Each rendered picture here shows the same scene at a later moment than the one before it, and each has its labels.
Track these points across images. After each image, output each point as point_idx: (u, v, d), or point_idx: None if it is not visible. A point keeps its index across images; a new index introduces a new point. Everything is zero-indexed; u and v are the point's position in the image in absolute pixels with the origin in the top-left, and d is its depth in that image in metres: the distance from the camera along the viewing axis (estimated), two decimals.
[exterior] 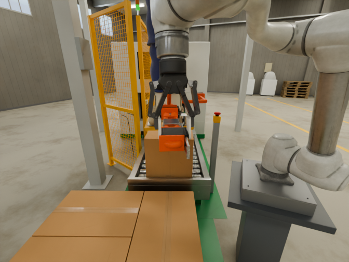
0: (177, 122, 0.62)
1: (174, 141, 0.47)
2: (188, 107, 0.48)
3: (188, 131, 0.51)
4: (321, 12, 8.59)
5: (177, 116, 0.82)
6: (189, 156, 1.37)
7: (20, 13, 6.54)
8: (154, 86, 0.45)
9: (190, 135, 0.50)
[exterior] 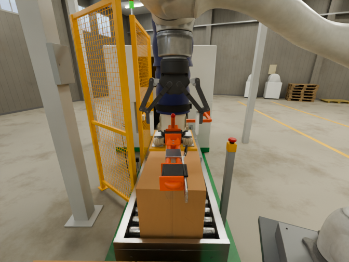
0: (179, 155, 0.64)
1: (174, 183, 0.49)
2: (195, 105, 0.47)
3: (196, 127, 0.50)
4: (328, 11, 8.20)
5: (180, 142, 0.84)
6: (199, 211, 0.98)
7: (11, 12, 6.15)
8: (153, 83, 0.45)
9: (198, 132, 0.49)
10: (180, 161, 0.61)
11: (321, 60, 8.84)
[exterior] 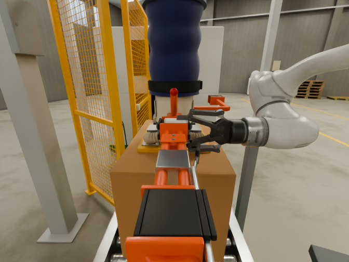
0: (185, 165, 0.30)
1: None
2: None
3: None
4: (336, 4, 7.83)
5: (186, 138, 0.49)
6: (222, 211, 0.56)
7: None
8: (214, 145, 0.54)
9: (168, 118, 0.51)
10: (188, 180, 0.27)
11: None
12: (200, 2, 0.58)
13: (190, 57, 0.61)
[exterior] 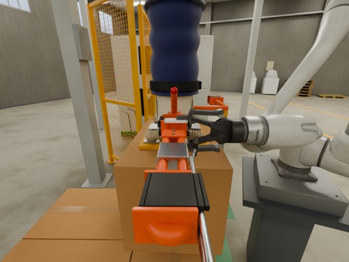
0: (184, 154, 0.32)
1: (172, 229, 0.18)
2: None
3: None
4: (323, 9, 8.48)
5: (186, 134, 0.52)
6: (219, 205, 0.59)
7: (18, 9, 6.43)
8: (214, 144, 0.54)
9: (168, 118, 0.51)
10: (187, 167, 0.29)
11: None
12: (199, 7, 0.61)
13: (189, 59, 0.65)
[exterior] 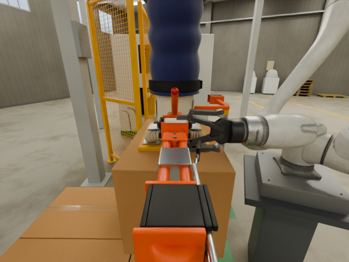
0: (187, 161, 0.31)
1: (177, 253, 0.16)
2: None
3: None
4: (324, 9, 8.46)
5: (187, 136, 0.51)
6: (221, 208, 0.57)
7: (18, 9, 6.42)
8: (214, 144, 0.54)
9: (168, 118, 0.51)
10: (190, 176, 0.28)
11: None
12: (200, 2, 0.58)
13: (190, 57, 0.62)
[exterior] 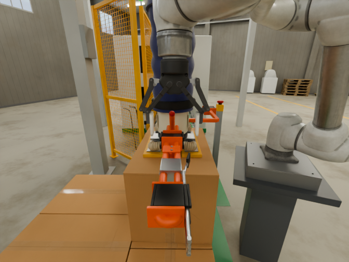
0: (178, 169, 0.46)
1: (169, 218, 0.31)
2: (195, 105, 0.47)
3: (196, 127, 0.50)
4: None
5: (181, 147, 0.66)
6: (209, 204, 0.73)
7: (21, 10, 6.56)
8: (153, 83, 0.45)
9: (198, 132, 0.49)
10: (180, 178, 0.43)
11: (315, 55, 9.24)
12: (192, 40, 0.74)
13: None
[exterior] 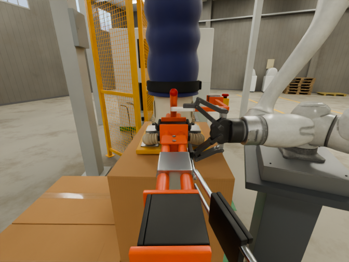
0: (187, 167, 0.29)
1: None
2: None
3: None
4: None
5: (186, 139, 0.49)
6: None
7: (17, 5, 6.38)
8: (217, 145, 0.54)
9: (174, 107, 0.50)
10: (191, 183, 0.26)
11: (318, 53, 9.07)
12: (199, 1, 0.57)
13: (189, 57, 0.60)
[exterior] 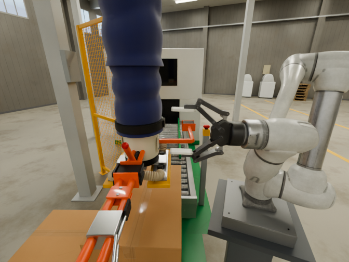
0: (111, 232, 0.36)
1: None
2: None
3: None
4: (319, 14, 8.56)
5: (137, 184, 0.56)
6: None
7: (16, 16, 6.51)
8: (217, 147, 0.54)
9: (175, 107, 0.50)
10: (107, 250, 0.33)
11: None
12: None
13: (148, 104, 0.68)
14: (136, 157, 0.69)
